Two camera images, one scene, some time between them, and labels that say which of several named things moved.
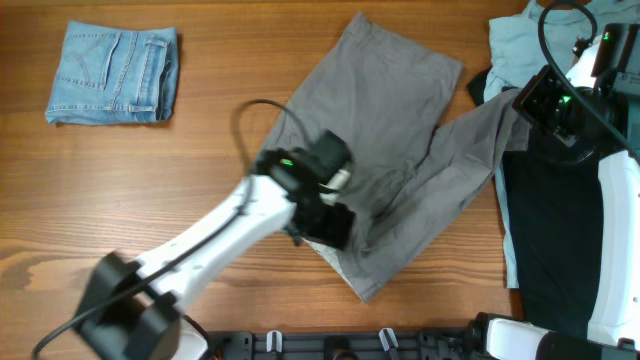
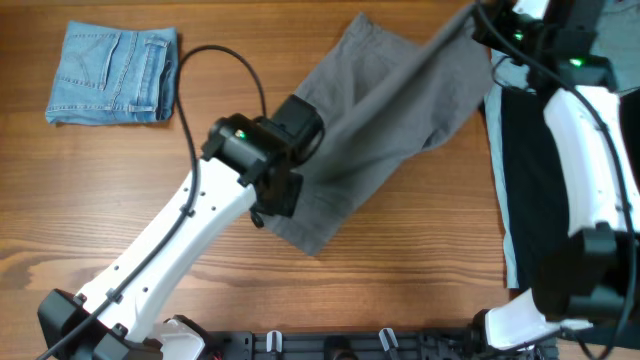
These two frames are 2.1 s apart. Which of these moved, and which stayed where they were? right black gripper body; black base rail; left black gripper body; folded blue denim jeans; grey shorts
Moved: right black gripper body; left black gripper body; grey shorts
Stayed: folded blue denim jeans; black base rail
